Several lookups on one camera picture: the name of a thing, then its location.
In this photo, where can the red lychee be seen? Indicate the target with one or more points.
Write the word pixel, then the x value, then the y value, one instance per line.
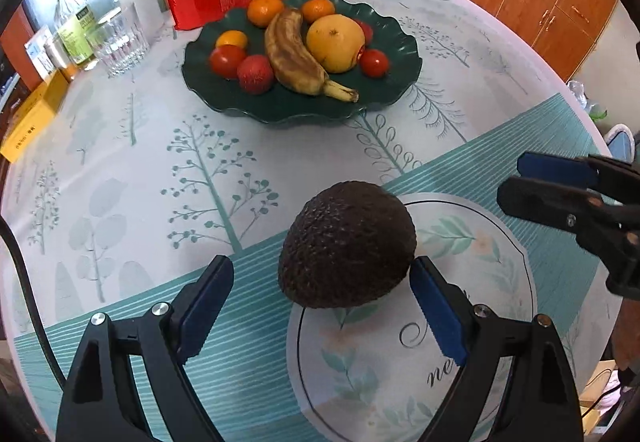
pixel 255 74

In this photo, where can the orange tangerine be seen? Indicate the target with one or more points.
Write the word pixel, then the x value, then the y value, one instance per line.
pixel 264 10
pixel 318 10

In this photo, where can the clear drinking glass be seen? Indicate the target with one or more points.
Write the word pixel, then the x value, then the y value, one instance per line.
pixel 120 46

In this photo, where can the light blue object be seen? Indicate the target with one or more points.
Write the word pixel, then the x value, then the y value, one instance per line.
pixel 620 139

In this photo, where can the yellow cardboard box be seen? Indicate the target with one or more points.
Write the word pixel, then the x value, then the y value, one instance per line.
pixel 30 116

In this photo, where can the clear bottle green label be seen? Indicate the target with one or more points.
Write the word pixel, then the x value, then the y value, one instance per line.
pixel 75 36

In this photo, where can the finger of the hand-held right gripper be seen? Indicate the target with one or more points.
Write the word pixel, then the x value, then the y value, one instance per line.
pixel 555 167
pixel 545 207

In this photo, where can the clear plastic bag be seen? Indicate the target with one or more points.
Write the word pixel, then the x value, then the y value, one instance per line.
pixel 587 99

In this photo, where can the brown spotted banana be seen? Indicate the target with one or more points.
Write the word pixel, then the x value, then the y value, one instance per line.
pixel 285 51

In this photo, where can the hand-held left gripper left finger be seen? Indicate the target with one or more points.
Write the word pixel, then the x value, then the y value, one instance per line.
pixel 205 307

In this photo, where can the large yellow grapefruit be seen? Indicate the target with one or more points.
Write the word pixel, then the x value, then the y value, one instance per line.
pixel 335 44

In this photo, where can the small white blue box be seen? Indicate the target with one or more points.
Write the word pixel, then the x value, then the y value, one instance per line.
pixel 37 49

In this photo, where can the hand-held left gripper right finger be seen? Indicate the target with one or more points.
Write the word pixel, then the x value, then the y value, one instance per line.
pixel 435 312

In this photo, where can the dark green scalloped plate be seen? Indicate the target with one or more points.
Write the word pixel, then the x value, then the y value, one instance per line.
pixel 400 71

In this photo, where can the small metal can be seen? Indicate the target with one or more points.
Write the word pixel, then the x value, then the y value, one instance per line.
pixel 56 54

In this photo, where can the small yellow round fruit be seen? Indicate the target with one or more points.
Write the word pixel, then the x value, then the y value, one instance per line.
pixel 231 39

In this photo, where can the dark avocado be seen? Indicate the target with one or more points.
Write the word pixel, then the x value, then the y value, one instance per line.
pixel 345 242

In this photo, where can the reddish wooden board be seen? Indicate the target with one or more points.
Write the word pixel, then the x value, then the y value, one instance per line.
pixel 15 41

